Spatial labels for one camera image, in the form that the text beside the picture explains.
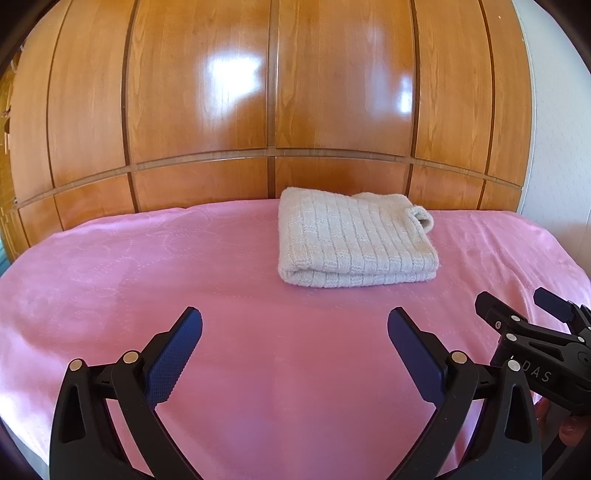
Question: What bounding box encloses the wooden wardrobe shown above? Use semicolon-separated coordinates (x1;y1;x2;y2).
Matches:
0;0;536;259

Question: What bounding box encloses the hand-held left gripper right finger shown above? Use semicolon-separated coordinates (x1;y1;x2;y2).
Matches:
387;306;543;480

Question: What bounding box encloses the white knitted sweater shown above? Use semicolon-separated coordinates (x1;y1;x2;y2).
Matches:
277;187;439;288

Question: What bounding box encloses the pink bedspread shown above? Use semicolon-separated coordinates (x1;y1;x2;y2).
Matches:
0;199;591;480

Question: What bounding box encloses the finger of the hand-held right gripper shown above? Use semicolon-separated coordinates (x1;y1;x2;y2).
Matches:
533;287;591;334
475;291;579;352

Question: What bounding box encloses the person's right hand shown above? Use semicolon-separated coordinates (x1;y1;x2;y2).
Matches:
534;396;585;450

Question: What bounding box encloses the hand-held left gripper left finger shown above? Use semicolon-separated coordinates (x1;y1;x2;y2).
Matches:
48;305;204;480

